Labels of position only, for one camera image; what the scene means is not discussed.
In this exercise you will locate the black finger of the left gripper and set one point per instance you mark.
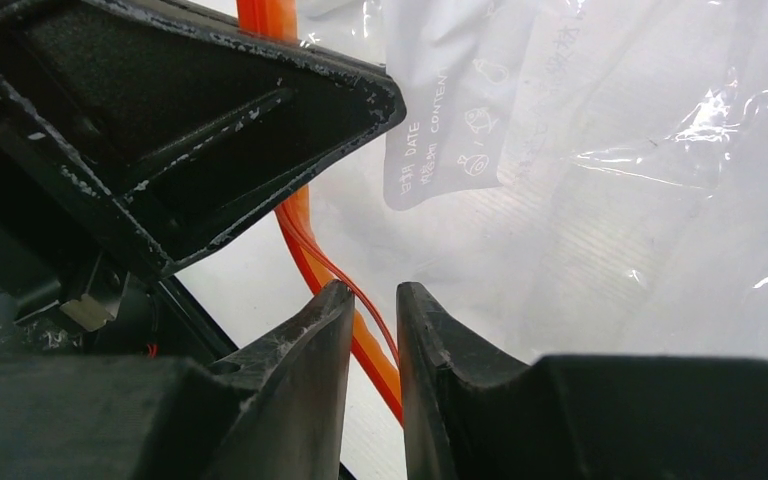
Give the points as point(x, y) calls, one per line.
point(160, 132)

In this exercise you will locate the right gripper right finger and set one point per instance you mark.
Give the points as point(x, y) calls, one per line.
point(472, 411)

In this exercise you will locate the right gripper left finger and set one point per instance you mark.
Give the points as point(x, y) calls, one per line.
point(271, 410)

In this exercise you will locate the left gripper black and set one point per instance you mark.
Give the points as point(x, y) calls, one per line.
point(61, 293)

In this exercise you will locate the clear zip bag red zipper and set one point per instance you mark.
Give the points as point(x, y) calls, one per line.
point(570, 177)

